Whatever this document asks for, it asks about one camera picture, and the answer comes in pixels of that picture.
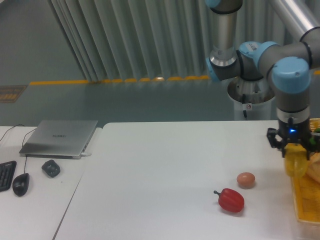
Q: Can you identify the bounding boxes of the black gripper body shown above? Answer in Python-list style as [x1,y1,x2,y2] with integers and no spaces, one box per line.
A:
[278,118,311,144]

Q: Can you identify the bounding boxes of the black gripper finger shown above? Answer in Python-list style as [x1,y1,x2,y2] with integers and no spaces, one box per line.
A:
[266,127,289,158]
[301,132,320,160]

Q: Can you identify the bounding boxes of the yellow bell pepper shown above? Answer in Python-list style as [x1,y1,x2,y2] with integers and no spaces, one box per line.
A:
[284,143,308,178]

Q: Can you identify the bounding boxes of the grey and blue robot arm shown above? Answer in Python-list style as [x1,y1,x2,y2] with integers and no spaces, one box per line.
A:
[206,0,320,157]

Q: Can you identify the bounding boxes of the green bell pepper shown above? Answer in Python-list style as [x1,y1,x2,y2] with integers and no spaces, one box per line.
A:
[309,127,320,146]

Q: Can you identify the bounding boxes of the yellow woven basket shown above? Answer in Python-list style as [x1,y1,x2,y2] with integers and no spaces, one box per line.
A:
[284,118,320,224]

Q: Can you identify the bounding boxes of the red bell pepper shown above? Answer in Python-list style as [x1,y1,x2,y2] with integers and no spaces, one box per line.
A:
[213,188,245,213]

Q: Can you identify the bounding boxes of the beige bread loaf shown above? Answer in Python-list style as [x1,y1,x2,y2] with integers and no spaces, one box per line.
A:
[306,153,320,183]

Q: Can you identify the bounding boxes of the brown egg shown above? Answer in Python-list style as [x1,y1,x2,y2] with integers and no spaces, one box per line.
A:
[236,172,256,189]

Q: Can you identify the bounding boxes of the silver closed laptop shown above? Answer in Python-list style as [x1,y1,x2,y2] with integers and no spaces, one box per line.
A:
[19,120,98,159]

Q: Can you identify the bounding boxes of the small black device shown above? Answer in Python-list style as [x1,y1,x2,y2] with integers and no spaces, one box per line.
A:
[41,159,61,178]

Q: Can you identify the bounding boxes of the black computer mouse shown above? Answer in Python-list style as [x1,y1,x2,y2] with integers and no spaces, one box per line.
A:
[12,173,30,197]

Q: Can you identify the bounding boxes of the black keyboard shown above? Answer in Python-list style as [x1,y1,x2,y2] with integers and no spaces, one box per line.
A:
[0,161,17,192]

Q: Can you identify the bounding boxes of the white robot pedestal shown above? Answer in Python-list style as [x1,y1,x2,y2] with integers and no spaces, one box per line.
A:
[227,77,275,121]

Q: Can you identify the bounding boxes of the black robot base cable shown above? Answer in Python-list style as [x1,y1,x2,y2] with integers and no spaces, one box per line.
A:
[241,93,249,119]

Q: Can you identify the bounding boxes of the black mouse cable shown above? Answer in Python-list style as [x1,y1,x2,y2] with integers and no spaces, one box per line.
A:
[21,127,38,174]

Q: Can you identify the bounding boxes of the black laptop cable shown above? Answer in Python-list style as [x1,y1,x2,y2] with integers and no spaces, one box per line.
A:
[0,124,26,142]

